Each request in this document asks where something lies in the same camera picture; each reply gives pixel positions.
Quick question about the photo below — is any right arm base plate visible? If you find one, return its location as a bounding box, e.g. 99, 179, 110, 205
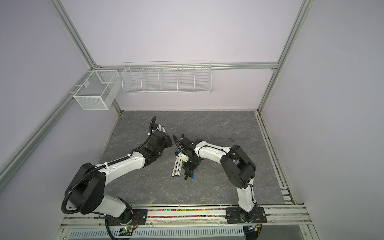
226, 205, 268, 224

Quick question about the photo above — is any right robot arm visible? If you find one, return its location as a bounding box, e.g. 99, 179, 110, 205
173, 136, 267, 224

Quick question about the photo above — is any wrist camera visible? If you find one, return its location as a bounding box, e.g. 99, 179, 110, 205
175, 150, 189, 163
153, 123, 166, 134

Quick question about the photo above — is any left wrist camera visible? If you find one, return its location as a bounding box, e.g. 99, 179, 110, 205
153, 123, 166, 134

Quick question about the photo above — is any white mesh box basket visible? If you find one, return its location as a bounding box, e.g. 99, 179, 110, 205
74, 70, 122, 111

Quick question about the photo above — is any white wire wall basket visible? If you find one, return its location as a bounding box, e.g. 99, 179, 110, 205
122, 61, 213, 94

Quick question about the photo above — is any white vented cable duct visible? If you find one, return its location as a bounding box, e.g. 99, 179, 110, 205
67, 226, 245, 240

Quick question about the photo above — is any white marker pen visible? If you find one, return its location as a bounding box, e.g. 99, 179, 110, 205
175, 160, 181, 177
177, 162, 183, 177
172, 160, 178, 177

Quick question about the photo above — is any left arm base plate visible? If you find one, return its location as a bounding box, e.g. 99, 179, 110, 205
107, 209, 148, 226

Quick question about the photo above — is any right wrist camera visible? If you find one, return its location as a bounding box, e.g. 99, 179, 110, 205
175, 150, 189, 163

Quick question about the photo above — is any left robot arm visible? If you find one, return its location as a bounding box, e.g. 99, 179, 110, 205
61, 117, 173, 224

